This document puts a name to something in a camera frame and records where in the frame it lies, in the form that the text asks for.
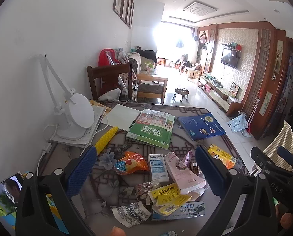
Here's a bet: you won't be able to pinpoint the yellow juice carton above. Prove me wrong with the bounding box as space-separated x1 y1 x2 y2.
208 144 236 169

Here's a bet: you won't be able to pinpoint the pink Pocky box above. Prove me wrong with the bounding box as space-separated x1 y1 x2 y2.
164 152 206 195

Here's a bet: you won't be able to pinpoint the pink plastic wrapper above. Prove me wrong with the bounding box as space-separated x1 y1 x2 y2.
182 150 194 167

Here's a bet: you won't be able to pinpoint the blue white toothpaste box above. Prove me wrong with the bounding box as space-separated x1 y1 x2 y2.
151 201 205 221

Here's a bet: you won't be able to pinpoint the orange snack bag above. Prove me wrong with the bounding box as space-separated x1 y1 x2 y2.
114 151 149 175

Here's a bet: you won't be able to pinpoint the yellow medicine box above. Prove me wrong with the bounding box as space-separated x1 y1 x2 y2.
148 183 192 207

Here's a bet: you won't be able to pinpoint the white blue milk carton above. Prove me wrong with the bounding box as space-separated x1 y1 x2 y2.
148 154 169 183

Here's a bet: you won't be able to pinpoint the black white patterned wrapper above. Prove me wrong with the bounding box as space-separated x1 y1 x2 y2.
112 201 151 228

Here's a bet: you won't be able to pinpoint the right hand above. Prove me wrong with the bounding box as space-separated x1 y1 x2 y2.
275 202 293 235

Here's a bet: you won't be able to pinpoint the left hand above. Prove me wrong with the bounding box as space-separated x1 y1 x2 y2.
110 226 126 236

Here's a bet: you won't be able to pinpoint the yellow plastic ruler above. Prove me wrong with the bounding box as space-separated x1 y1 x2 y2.
95 127 118 155

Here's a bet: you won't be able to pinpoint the checkered yellow cloth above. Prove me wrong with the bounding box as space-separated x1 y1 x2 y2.
264 121 293 171

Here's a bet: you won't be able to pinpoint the blue book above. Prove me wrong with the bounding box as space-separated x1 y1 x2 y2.
178 113 226 141

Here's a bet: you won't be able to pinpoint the white desk lamp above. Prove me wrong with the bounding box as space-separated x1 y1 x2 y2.
39 54 95 141

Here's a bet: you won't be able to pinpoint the blue plastic bag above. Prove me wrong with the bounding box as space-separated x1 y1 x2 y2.
227 113 251 137

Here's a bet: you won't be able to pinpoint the stack of papers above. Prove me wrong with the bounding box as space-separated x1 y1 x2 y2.
50 99 108 149

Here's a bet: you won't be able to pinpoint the white paper sheet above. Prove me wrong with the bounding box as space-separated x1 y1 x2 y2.
101 104 141 132

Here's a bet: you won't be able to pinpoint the wooden TV cabinet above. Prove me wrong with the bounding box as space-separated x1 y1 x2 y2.
198 75 242 117

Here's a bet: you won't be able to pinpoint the green textbook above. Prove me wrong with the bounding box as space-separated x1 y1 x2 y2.
126 109 175 150

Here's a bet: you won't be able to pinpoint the blue toy box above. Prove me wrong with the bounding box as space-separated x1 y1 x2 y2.
0 171 70 236

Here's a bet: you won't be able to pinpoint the small round wheeled stool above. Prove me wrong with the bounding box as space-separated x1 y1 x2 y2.
173 87 189 102

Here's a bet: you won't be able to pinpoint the dark wooden chair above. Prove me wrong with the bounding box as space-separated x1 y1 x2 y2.
86 62 133 101

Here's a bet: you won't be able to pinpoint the wooden sofa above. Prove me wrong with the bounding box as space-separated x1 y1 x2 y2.
128 51 168 104

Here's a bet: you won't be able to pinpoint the red plastic chair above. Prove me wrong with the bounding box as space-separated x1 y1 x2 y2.
98 49 120 67

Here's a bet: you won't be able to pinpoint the magazine rack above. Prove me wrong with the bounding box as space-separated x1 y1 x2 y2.
117 55 140 101

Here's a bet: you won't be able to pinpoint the white power cable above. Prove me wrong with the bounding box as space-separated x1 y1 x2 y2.
36 108 109 178

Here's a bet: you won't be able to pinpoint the wall television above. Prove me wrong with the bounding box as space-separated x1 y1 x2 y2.
221 48 240 68

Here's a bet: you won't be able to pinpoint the framed wall pictures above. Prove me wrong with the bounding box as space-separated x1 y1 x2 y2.
113 0 135 29

